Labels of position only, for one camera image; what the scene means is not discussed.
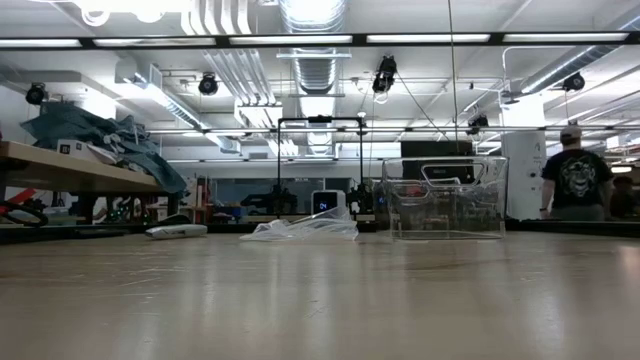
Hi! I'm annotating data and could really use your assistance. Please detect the clear plastic bag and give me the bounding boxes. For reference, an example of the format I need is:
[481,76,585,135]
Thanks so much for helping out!
[239,205,360,243]

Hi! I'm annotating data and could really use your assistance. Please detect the teal cloth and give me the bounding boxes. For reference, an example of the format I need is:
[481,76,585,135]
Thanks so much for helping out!
[19,102,187,196]

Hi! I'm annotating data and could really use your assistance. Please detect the black overhead crossbar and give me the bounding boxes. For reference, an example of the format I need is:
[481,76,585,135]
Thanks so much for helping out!
[0,30,640,50]

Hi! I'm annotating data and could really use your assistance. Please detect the person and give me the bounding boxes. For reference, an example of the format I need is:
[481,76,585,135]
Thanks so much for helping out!
[608,175,640,221]
[539,124,615,222]

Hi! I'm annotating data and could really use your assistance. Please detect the clear plastic bin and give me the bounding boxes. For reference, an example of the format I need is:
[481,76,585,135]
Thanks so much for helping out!
[382,156,510,241]

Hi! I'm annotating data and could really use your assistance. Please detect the black hanging cable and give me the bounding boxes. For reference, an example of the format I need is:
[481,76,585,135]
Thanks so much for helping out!
[446,0,460,154]

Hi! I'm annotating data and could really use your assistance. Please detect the silver ventilation duct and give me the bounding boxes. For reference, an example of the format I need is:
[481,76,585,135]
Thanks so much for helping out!
[277,0,351,96]

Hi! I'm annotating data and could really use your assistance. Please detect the wooden workbench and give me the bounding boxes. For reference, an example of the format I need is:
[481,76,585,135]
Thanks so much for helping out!
[0,140,174,226]

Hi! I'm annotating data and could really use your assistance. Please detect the black monitor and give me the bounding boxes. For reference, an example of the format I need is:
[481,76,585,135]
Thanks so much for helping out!
[399,140,474,181]

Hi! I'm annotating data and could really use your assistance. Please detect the white cardboard box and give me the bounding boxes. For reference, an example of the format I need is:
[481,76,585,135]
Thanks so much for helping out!
[56,139,117,165]

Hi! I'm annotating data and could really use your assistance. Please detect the thin black rectangular frame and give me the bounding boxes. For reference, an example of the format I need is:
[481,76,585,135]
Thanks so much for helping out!
[276,115,366,221]

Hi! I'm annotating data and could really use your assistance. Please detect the silver utility knife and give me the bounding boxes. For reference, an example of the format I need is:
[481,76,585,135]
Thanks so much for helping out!
[145,224,209,241]

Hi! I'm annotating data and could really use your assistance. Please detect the black ceiling spotlight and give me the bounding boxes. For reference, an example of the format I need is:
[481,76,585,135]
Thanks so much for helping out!
[371,54,399,95]
[24,82,47,106]
[467,114,490,136]
[197,72,220,97]
[562,71,586,93]

